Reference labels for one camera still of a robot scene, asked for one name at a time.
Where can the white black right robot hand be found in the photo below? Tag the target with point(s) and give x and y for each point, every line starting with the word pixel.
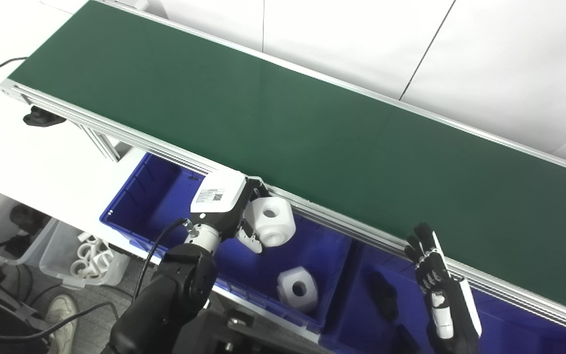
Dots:
pixel 450 309

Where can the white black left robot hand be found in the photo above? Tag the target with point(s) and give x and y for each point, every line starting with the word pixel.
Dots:
pixel 219 196

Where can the white two-hole plastic part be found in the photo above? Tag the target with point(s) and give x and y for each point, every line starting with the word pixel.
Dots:
pixel 277 222

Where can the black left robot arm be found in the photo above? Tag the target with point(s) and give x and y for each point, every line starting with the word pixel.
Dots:
pixel 165 300

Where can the blue plastic bin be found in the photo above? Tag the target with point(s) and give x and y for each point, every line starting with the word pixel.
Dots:
pixel 160 196
pixel 519 329

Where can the black plastic part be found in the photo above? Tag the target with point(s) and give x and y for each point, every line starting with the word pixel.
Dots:
pixel 383 295

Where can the green conveyor belt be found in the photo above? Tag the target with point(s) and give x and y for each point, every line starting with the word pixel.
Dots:
pixel 288 128

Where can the white plastic part with hole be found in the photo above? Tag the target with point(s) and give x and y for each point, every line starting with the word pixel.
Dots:
pixel 290 295

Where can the aluminium conveyor leg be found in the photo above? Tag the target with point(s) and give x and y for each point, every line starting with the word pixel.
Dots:
pixel 99 142

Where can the black conveyor foot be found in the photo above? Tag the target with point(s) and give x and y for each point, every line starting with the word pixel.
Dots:
pixel 42 118

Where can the black robot torso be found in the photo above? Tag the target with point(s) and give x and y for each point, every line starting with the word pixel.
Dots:
pixel 243 334

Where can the white shoe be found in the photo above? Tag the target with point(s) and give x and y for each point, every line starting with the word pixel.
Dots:
pixel 63 319

